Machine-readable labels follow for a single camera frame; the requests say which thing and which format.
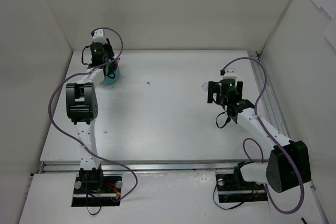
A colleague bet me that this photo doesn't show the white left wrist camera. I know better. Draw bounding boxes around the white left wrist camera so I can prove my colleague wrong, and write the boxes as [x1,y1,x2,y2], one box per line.
[91,29,108,45]

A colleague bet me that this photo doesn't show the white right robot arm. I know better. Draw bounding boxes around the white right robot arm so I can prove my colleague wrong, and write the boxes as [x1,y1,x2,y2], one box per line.
[207,78,311,193]

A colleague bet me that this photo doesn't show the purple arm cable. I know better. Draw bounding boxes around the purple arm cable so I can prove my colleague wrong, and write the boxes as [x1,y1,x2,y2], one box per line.
[49,27,139,201]
[220,57,305,214]

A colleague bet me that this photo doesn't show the clear blue-capped spray bottle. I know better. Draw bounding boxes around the clear blue-capped spray bottle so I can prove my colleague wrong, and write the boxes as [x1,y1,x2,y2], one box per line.
[202,82,208,91]

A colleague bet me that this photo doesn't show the aluminium rail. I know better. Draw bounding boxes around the aluminium rail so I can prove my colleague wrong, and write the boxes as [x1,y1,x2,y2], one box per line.
[248,50,289,141]
[39,158,271,174]

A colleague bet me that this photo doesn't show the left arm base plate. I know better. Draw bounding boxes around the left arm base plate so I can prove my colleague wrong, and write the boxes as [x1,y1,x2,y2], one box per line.
[71,175,123,207]

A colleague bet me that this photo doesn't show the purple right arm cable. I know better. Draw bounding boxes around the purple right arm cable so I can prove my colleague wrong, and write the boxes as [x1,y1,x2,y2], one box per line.
[220,57,305,214]

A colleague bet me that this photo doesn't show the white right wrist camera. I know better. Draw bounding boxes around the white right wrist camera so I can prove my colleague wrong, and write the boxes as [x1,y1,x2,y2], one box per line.
[220,67,237,81]

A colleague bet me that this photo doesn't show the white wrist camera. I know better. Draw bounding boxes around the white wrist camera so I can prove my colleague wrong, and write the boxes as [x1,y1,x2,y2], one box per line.
[220,67,237,81]
[91,29,108,45]

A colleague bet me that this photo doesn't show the aluminium front rail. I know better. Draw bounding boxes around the aluminium front rail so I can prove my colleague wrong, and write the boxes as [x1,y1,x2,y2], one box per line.
[39,158,271,174]

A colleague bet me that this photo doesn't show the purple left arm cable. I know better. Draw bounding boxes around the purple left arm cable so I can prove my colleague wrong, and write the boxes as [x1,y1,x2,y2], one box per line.
[49,27,139,201]

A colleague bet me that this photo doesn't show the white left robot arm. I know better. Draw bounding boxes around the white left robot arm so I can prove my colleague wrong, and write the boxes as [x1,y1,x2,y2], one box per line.
[66,38,114,193]

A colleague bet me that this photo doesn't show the teal round divided container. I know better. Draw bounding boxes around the teal round divided container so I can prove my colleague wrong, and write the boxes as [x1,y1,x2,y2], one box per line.
[100,61,121,86]

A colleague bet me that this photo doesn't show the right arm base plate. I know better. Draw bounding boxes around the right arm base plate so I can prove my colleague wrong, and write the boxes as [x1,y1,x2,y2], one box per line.
[214,165,268,209]

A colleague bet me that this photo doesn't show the aluminium right side rail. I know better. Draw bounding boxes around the aluminium right side rail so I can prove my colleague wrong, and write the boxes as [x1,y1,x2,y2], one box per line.
[248,50,289,141]

